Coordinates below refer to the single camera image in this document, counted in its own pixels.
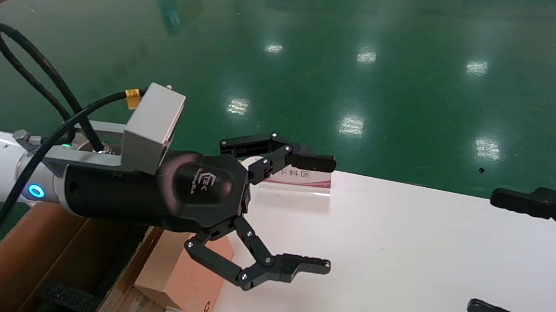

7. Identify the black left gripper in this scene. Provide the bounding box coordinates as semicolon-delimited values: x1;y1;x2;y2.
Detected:
58;120;340;296

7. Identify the small cardboard box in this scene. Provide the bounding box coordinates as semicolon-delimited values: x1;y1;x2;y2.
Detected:
132;228;236;312

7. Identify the large cardboard box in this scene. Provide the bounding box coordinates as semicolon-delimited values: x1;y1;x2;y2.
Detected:
0;200;174;312

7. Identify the acrylic sign with red print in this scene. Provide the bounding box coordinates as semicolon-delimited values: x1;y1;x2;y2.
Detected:
241;156;333;197

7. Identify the black foam padding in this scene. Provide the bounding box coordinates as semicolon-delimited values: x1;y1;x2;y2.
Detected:
37;280;102;312

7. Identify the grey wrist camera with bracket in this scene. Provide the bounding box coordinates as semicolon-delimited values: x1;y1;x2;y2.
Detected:
41;76;187;177

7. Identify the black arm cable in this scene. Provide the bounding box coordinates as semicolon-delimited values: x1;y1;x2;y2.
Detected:
0;23;146;261

